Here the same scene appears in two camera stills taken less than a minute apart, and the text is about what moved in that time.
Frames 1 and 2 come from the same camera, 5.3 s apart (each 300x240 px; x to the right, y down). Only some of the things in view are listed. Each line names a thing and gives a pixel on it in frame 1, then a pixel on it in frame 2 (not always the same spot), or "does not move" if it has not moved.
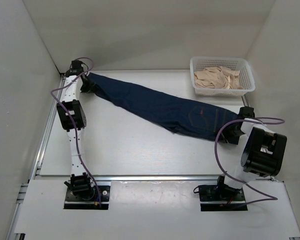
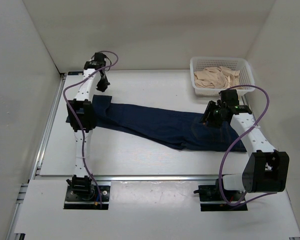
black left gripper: (90, 88) to (100, 87)
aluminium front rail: (134, 178) does not move
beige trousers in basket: (219, 77) does not move
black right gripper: (226, 137) to (211, 106)
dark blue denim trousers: (180, 115) to (185, 130)
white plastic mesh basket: (221, 76) does not move
